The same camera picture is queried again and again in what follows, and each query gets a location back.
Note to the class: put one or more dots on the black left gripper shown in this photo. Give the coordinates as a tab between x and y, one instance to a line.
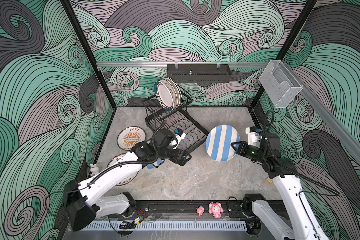
182	161

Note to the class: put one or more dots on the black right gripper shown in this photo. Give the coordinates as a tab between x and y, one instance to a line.
242	150

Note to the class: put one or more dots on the white green line plate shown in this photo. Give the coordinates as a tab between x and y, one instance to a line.
168	84

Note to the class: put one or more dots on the green red rimmed white plate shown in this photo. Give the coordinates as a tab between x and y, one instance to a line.
164	96

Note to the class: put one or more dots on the blue white striped plate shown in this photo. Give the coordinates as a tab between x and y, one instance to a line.
218	143
156	164

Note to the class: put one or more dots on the cream floral plate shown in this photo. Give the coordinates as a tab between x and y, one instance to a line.
178	92

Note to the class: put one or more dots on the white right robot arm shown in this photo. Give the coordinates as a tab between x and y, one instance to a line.
304	225

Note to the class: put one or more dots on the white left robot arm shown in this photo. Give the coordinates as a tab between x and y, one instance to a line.
85	201

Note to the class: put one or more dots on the white rabbit figurine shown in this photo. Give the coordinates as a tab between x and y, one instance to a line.
94	170

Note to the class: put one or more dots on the small pink pig toy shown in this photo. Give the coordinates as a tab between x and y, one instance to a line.
200	210

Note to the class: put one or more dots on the large pink pig toy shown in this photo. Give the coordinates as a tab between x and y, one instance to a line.
216	210

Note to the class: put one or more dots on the black wire dish rack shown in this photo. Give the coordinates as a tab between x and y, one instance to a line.
179	118

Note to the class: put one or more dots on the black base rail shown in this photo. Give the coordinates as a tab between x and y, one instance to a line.
232	208

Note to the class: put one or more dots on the clear plastic wall holder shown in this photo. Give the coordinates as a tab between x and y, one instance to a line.
280	83

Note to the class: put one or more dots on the black wall shelf tray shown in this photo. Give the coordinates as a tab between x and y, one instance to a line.
199	73

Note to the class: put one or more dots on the white slotted cable duct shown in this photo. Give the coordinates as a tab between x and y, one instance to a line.
171	226

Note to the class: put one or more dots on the aluminium wall rail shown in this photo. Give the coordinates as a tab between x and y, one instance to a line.
140	64

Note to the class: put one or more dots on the black frame post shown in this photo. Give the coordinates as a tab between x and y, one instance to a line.
83	41

